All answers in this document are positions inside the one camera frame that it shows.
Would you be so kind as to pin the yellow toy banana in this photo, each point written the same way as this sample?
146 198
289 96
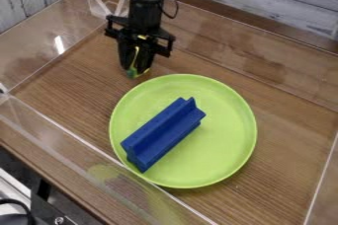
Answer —
133 71

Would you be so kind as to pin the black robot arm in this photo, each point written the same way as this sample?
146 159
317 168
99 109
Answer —
145 17

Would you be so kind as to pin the green round plate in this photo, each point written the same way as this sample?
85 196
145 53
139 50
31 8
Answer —
218 147

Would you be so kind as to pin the blue plastic block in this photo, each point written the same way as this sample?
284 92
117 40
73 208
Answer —
164 131

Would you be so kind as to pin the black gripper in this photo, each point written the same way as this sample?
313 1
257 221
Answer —
157 37

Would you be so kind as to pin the clear acrylic tray wall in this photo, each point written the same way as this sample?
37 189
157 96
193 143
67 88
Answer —
63 83

